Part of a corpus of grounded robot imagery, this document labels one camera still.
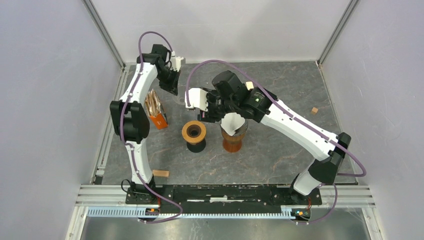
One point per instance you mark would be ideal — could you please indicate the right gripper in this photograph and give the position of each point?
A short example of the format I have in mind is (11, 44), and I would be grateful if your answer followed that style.
(209, 116)

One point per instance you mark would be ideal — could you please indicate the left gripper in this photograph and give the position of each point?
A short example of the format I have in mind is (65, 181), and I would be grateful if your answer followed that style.
(172, 87)

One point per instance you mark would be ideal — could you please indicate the white paper coffee filter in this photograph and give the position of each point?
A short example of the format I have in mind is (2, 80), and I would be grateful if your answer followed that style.
(232, 115)

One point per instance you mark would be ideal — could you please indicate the orange coffee filter box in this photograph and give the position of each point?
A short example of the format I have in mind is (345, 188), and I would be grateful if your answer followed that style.
(155, 110)

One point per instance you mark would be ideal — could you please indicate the amber glass carafe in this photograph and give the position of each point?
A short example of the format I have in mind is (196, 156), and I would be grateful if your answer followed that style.
(232, 144)

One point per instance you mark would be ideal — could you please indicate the dark red cup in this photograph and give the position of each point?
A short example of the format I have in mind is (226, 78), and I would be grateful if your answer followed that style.
(196, 147)

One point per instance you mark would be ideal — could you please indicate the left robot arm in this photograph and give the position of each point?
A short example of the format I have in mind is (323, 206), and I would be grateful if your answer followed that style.
(129, 119)

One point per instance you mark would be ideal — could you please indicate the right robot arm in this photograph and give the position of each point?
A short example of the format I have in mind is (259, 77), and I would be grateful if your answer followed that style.
(327, 148)

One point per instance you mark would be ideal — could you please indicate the stacked toy brick tower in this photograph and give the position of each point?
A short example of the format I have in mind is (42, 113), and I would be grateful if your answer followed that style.
(249, 85)

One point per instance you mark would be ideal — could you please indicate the small wooden cube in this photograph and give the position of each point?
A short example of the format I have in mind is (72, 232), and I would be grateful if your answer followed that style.
(314, 111)

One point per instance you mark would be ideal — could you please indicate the small wooden block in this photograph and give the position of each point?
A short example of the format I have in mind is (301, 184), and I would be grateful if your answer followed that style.
(161, 173)

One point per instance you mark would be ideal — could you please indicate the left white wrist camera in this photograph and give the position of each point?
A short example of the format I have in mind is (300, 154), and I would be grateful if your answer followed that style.
(176, 62)

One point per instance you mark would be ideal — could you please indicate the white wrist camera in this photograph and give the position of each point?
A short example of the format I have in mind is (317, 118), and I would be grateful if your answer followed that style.
(176, 62)
(197, 99)

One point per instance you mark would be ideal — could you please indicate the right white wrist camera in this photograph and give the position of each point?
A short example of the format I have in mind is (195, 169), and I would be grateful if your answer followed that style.
(197, 99)

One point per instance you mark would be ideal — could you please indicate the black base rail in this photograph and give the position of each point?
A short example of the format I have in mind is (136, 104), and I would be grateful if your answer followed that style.
(221, 200)

